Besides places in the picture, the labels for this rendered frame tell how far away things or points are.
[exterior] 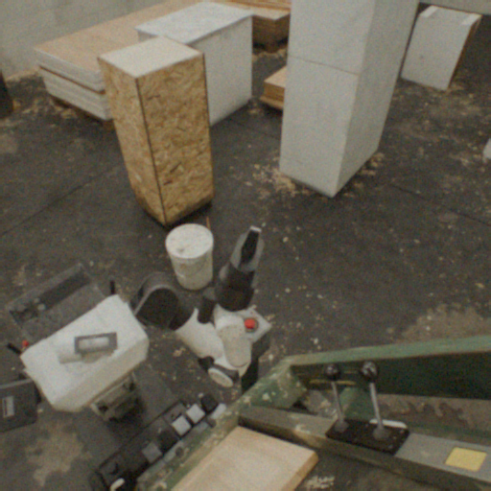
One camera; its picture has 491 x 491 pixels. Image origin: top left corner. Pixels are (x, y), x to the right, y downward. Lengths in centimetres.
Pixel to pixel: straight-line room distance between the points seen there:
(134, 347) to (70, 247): 227
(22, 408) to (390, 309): 225
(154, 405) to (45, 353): 123
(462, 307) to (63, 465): 255
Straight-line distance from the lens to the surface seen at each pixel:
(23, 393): 104
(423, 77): 562
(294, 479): 91
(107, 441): 221
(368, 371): 72
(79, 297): 106
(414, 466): 70
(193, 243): 252
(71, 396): 103
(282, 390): 142
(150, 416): 219
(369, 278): 289
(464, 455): 65
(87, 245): 321
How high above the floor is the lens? 219
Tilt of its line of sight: 47 degrees down
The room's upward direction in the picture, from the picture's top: straight up
